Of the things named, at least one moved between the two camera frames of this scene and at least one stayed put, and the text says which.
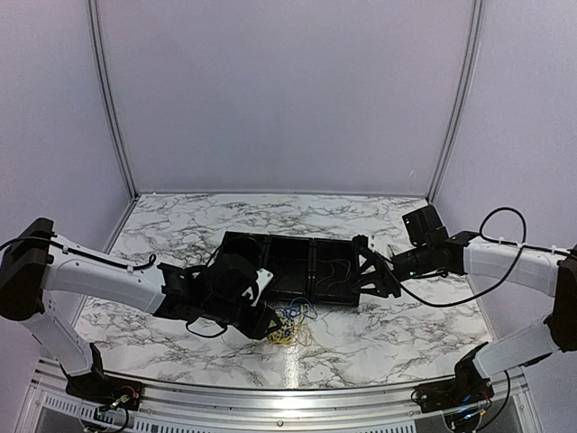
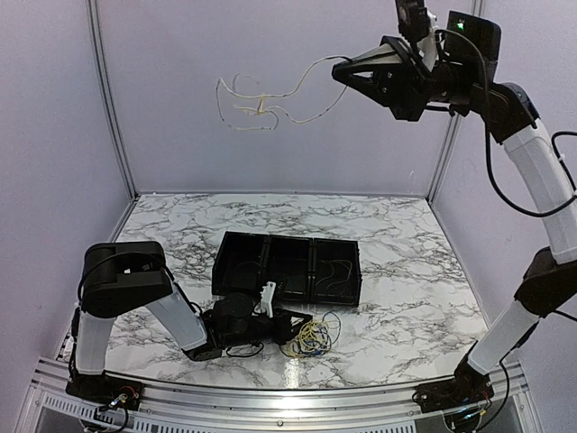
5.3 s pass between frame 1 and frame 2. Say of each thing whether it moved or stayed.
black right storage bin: stayed
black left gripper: moved
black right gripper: moved
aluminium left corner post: stayed
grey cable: stayed
